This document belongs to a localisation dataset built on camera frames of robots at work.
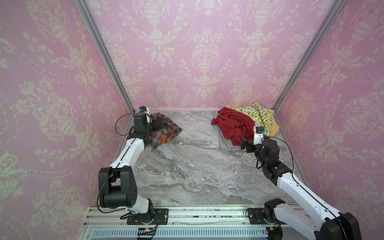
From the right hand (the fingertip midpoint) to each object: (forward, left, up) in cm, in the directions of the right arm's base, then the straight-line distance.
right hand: (250, 134), depth 81 cm
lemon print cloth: (+27, -20, -15) cm, 36 cm away
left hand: (+13, +52, 0) cm, 54 cm away
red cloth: (+16, +3, -12) cm, 20 cm away
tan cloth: (+19, -29, -21) cm, 40 cm away
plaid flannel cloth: (+10, +49, -10) cm, 51 cm away
